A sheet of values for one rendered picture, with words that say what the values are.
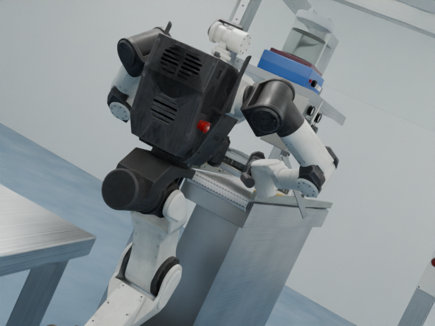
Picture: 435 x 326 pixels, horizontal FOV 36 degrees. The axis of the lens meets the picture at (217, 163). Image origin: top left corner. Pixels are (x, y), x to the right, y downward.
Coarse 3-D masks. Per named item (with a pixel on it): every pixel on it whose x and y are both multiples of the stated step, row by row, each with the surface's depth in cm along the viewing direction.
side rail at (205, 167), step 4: (204, 164) 256; (196, 168) 251; (200, 168) 254; (204, 168) 257; (208, 168) 261; (212, 168) 264; (216, 168) 268; (220, 168) 272; (216, 172) 270; (220, 172) 274; (224, 172) 277; (228, 172) 281
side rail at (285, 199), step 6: (252, 198) 237; (258, 198) 241; (270, 198) 253; (276, 198) 261; (282, 198) 268; (288, 198) 276; (294, 198) 284; (306, 204) 308; (312, 204) 318; (318, 204) 331; (324, 204) 342; (330, 204) 355
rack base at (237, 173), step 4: (224, 164) 247; (228, 164) 248; (224, 168) 248; (228, 168) 246; (232, 168) 245; (236, 168) 249; (232, 172) 247; (236, 172) 245; (240, 172) 244; (236, 176) 246; (276, 188) 262
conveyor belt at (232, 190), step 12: (192, 180) 246; (204, 180) 244; (216, 180) 247; (228, 180) 266; (240, 180) 288; (216, 192) 242; (228, 192) 241; (240, 192) 246; (252, 192) 265; (240, 204) 238; (288, 204) 287
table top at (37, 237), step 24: (0, 192) 110; (0, 216) 98; (24, 216) 103; (48, 216) 109; (0, 240) 88; (24, 240) 92; (48, 240) 97; (72, 240) 103; (0, 264) 84; (24, 264) 90; (48, 264) 97
